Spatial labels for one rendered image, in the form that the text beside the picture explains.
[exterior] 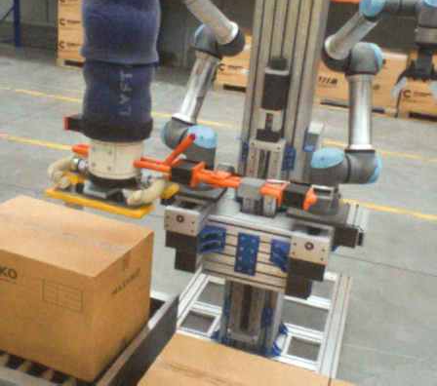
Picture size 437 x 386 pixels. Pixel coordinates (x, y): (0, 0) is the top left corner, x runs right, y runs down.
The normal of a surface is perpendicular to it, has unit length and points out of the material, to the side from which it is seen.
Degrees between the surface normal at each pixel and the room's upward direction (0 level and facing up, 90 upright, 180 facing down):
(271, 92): 90
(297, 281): 90
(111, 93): 73
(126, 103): 77
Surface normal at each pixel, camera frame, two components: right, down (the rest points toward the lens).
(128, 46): 0.33, 0.52
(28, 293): -0.37, 0.29
